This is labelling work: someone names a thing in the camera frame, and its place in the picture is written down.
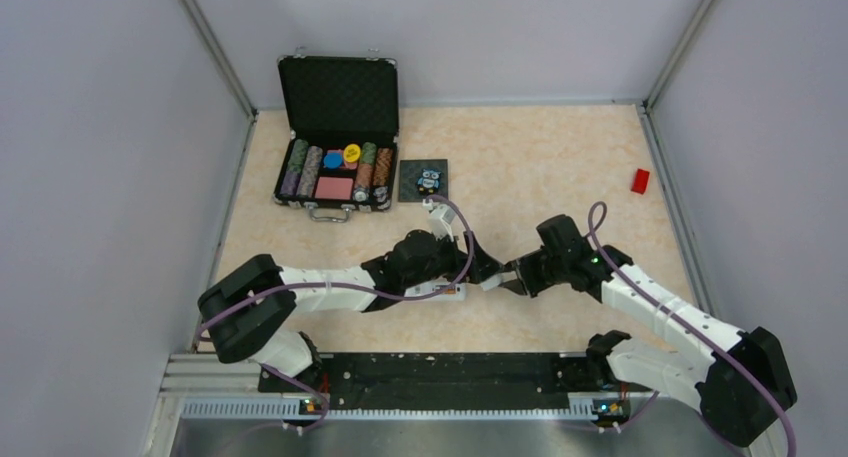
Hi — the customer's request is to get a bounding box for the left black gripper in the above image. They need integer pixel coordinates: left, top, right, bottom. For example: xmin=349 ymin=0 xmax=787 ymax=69
xmin=404 ymin=230 xmax=504 ymax=289

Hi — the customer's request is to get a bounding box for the white remote control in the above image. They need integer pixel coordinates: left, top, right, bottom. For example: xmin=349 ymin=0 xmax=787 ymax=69
xmin=403 ymin=279 xmax=467 ymax=303

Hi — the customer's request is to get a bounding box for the white battery cover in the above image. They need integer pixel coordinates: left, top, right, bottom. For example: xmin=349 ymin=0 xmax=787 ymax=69
xmin=478 ymin=272 xmax=514 ymax=291

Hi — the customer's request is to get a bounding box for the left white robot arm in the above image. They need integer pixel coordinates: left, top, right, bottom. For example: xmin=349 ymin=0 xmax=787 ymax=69
xmin=198 ymin=230 xmax=504 ymax=391

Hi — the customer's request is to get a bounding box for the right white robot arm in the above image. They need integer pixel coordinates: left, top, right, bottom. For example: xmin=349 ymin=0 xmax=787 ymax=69
xmin=506 ymin=215 xmax=798 ymax=447

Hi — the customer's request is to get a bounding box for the blue owl toy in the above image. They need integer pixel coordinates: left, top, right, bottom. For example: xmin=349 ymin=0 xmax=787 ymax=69
xmin=416 ymin=169 xmax=442 ymax=196

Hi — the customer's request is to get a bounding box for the dark grey lego baseplate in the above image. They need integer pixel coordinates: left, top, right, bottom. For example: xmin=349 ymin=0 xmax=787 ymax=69
xmin=397 ymin=159 xmax=449 ymax=203

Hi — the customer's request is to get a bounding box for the red lego brick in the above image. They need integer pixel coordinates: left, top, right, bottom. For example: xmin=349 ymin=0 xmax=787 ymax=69
xmin=630 ymin=168 xmax=651 ymax=195

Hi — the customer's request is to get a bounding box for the pink card deck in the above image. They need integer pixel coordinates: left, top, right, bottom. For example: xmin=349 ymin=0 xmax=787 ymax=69
xmin=314 ymin=176 xmax=354 ymax=201

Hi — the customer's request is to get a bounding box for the yellow poker chip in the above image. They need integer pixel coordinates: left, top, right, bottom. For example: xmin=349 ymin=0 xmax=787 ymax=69
xmin=342 ymin=144 xmax=362 ymax=164

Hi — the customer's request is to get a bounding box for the blue poker chip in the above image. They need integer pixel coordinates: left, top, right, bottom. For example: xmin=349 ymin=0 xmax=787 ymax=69
xmin=323 ymin=149 xmax=344 ymax=169

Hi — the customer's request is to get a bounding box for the black poker chip case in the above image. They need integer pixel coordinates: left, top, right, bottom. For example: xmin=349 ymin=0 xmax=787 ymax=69
xmin=272 ymin=54 xmax=400 ymax=223

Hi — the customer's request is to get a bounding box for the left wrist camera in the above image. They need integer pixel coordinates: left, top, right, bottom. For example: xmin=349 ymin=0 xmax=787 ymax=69
xmin=422 ymin=195 xmax=457 ymax=242

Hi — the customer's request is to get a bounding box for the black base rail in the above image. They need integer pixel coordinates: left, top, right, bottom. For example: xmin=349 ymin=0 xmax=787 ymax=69
xmin=162 ymin=351 xmax=670 ymax=423

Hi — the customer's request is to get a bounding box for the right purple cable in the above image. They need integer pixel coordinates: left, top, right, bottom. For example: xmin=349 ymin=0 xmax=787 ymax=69
xmin=586 ymin=200 xmax=799 ymax=457

